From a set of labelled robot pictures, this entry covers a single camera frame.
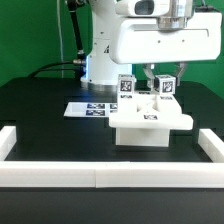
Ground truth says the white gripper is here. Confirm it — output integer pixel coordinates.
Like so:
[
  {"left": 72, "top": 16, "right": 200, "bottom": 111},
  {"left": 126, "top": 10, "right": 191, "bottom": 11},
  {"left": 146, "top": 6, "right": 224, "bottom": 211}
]
[{"left": 109, "top": 12, "right": 222, "bottom": 89}]

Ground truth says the white tagged cube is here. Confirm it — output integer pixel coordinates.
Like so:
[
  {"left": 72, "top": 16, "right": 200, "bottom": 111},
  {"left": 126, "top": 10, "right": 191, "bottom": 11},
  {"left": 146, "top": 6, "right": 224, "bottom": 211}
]
[
  {"left": 118, "top": 74, "right": 136, "bottom": 94},
  {"left": 154, "top": 75, "right": 176, "bottom": 95}
]

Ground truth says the white chair back frame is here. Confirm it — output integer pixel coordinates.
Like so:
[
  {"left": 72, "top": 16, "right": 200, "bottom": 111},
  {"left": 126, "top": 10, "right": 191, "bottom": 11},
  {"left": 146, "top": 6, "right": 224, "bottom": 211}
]
[{"left": 109, "top": 93, "right": 193, "bottom": 130}]

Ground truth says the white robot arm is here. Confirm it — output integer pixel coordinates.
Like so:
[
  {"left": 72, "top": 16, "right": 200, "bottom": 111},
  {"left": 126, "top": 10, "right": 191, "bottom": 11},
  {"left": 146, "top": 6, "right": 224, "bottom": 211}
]
[{"left": 66, "top": 0, "right": 222, "bottom": 92}]

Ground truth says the white marker sheet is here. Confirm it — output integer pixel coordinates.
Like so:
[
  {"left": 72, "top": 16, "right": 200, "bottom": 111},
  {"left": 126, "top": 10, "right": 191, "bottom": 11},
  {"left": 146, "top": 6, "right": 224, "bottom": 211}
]
[{"left": 64, "top": 102, "right": 117, "bottom": 117}]

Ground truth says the white U-shaped barrier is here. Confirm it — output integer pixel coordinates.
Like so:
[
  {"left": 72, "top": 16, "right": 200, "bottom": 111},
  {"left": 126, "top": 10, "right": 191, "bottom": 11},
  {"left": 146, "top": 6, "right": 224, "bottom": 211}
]
[{"left": 0, "top": 126, "right": 224, "bottom": 188}]

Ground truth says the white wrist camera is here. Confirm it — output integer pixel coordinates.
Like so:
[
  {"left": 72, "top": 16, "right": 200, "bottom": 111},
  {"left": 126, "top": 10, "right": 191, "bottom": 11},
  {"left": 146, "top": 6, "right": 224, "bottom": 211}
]
[{"left": 115, "top": 0, "right": 170, "bottom": 17}]

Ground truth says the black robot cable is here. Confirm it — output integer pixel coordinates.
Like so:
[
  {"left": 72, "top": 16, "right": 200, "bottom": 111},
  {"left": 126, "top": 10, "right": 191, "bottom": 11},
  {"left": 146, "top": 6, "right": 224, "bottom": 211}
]
[{"left": 27, "top": 0, "right": 88, "bottom": 80}]

